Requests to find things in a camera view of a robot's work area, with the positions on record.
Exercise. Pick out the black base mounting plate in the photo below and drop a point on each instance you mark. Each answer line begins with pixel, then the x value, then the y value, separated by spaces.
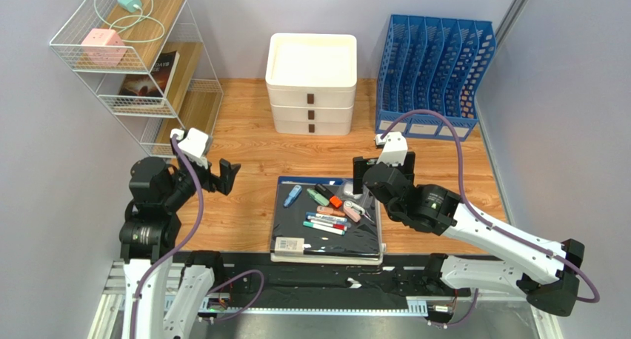
pixel 316 286

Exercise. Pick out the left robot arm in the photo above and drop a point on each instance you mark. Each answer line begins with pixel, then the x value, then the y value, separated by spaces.
pixel 148 244

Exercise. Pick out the blue cap marker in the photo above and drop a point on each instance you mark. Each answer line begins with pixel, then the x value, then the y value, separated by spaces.
pixel 328 218

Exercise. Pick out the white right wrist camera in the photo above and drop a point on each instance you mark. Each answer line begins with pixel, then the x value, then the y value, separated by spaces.
pixel 393 148

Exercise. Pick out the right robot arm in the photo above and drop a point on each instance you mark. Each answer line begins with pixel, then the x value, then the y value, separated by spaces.
pixel 543 272

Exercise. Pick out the green highlighter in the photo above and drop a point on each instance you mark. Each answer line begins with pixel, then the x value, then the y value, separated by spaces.
pixel 318 197

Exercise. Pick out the white three drawer organizer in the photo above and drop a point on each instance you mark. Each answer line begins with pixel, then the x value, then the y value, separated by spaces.
pixel 311 82

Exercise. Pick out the pink cube power socket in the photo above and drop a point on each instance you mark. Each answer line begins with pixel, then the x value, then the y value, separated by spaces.
pixel 104 47

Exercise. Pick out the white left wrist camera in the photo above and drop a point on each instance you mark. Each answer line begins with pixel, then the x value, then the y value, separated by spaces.
pixel 192 142

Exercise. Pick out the dark cover book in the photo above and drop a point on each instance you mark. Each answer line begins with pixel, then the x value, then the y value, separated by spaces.
pixel 150 90

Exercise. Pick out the aluminium frame rail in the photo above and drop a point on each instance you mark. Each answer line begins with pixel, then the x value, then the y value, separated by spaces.
pixel 111 307

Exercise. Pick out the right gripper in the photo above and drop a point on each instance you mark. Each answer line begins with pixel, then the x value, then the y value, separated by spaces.
pixel 377 169

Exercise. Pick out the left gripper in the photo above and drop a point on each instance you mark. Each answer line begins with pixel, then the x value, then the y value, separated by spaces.
pixel 224 182

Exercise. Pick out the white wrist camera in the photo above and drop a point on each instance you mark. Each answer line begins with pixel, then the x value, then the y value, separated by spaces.
pixel 393 148
pixel 192 142

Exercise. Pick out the white wire shelf rack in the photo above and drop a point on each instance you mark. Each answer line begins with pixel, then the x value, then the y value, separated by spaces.
pixel 146 63

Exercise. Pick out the mint green charger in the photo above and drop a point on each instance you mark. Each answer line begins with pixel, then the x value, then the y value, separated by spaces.
pixel 130 6

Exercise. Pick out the pink correction tape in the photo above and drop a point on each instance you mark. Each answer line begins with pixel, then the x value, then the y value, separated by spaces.
pixel 352 214

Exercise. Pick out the clear plastic bag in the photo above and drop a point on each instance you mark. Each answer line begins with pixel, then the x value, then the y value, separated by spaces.
pixel 362 203

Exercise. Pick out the blue file organizer rack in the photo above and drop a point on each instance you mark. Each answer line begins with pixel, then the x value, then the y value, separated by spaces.
pixel 434 64

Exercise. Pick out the blue folder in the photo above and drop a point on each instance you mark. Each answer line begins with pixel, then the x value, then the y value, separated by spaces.
pixel 312 180

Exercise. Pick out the orange black highlighter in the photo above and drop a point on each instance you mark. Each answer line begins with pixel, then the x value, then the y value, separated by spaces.
pixel 334 200

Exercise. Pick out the red cap marker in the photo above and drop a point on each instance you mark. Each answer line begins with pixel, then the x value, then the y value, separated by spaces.
pixel 327 223

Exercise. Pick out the blue highlighter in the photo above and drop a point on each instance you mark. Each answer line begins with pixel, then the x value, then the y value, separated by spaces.
pixel 292 196

